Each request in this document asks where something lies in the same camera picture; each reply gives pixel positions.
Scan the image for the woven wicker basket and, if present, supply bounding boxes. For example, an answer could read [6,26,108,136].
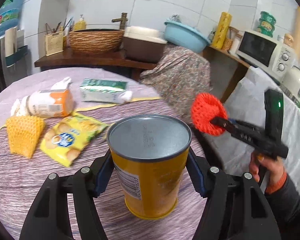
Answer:
[69,29,125,54]

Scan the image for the right hand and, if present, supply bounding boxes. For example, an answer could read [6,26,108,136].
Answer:
[249,151,287,194]

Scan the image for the floral cloth cover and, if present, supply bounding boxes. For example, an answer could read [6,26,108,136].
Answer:
[140,44,212,123]

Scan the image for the white microwave oven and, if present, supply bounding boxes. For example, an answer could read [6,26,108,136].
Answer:
[236,30,296,82]

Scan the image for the yellow biscuit packet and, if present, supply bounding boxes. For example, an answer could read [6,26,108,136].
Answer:
[40,113,108,167]

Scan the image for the light blue plastic basin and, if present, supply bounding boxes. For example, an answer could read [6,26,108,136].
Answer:
[164,20,211,54]

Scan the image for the white plastic sheet cover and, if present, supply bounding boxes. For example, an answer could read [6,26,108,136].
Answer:
[205,67,300,194]

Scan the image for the brown white sink basin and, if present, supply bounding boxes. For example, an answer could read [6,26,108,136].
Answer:
[122,26,167,63]

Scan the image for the yellow wrapped roll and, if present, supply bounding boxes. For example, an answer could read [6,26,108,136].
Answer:
[211,12,232,49]

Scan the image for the bamboo chopstick holder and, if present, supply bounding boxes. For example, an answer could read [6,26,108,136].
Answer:
[45,31,63,56]

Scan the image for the bronze faucet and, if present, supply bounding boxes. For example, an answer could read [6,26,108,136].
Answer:
[111,12,128,30]

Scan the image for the white orange drink bottle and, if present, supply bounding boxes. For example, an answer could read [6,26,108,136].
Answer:
[25,89,75,117]

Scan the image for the green white milk carton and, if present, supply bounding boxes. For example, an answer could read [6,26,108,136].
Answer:
[79,79,133,104]

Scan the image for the white tissue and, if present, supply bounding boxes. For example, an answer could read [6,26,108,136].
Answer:
[10,77,75,118]

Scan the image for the paper towel roll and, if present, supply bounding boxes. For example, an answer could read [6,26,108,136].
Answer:
[5,27,17,67]

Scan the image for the dark wooden counter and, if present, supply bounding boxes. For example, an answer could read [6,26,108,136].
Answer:
[34,48,157,81]

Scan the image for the purple striped tablecloth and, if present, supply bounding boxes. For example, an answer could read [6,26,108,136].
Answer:
[0,67,208,240]

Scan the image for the yellow foam fruit net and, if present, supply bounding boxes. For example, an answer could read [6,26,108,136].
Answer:
[6,116,45,159]

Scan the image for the green stacked noodle bowls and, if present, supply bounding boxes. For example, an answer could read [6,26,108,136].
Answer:
[256,11,276,37]

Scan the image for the blue water jug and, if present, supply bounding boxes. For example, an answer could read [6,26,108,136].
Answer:
[0,0,24,37]

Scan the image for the yellow cylindrical snack can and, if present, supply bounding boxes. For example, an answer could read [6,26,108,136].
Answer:
[107,114,192,220]

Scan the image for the red foam fruit net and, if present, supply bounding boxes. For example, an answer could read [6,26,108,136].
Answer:
[191,93,228,137]

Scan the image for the white electric kettle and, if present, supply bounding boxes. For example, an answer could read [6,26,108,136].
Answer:
[280,66,300,99]

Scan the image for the yellow soap dispenser bottle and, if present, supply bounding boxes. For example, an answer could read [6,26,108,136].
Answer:
[74,15,86,31]

